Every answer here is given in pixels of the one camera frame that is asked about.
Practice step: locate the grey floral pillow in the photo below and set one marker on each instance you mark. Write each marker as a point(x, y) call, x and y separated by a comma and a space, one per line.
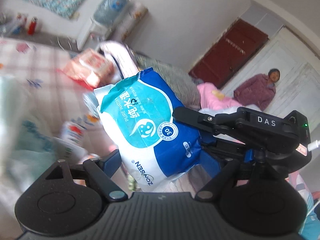
point(175, 80)

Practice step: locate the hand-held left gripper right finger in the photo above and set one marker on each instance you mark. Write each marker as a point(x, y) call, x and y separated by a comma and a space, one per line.
point(207, 160)

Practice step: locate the red-brown door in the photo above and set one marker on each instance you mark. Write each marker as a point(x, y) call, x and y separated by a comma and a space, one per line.
point(225, 52)

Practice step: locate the red flat packet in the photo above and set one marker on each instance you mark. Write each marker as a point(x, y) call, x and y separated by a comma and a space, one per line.
point(83, 83)

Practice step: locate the pink wet wipes pack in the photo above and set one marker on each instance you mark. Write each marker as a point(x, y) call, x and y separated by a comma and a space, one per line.
point(90, 65)

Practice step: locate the white water dispenser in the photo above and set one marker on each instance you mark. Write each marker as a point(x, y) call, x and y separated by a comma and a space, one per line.
point(92, 33)

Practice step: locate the blue wet wipes pack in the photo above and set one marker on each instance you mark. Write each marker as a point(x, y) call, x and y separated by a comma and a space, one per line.
point(150, 130)

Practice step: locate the pink blanket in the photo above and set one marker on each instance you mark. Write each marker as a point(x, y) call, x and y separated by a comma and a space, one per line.
point(212, 97)

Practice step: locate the white panelled door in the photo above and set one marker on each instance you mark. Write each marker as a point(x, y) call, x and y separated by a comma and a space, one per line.
point(300, 85)

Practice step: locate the white quilted blanket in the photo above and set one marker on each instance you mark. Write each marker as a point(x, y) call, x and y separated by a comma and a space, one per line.
point(120, 55)

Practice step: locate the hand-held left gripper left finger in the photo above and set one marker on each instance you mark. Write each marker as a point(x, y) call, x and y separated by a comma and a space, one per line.
point(112, 160)

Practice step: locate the white printed packet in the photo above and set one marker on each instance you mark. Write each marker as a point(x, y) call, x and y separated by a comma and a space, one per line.
point(73, 131)

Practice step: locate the blue water jug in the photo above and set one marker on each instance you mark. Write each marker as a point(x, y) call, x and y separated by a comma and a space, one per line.
point(110, 7)

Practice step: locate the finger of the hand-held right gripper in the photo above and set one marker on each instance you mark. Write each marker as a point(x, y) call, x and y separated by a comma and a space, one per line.
point(190, 117)
point(225, 148)

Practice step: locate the floral patterned roll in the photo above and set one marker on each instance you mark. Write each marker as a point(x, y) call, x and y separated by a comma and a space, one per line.
point(136, 11)

